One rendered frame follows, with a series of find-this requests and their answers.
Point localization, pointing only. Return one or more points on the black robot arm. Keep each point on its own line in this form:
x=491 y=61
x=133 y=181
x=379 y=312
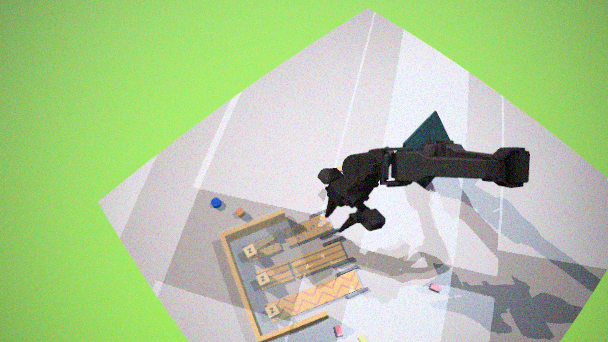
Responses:
x=507 y=167

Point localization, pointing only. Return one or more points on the orange strip with blue dots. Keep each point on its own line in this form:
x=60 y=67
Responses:
x=311 y=228

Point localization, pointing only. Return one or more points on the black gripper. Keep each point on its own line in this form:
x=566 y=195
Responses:
x=371 y=219

